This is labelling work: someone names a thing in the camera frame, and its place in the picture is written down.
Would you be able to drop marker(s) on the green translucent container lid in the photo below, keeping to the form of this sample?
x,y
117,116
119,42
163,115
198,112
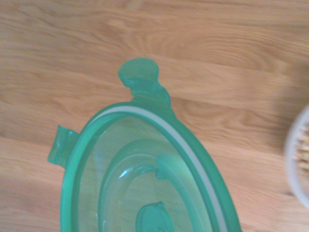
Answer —
x,y
200,157

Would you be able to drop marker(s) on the clear plastic food container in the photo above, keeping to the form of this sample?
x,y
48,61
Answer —
x,y
290,169

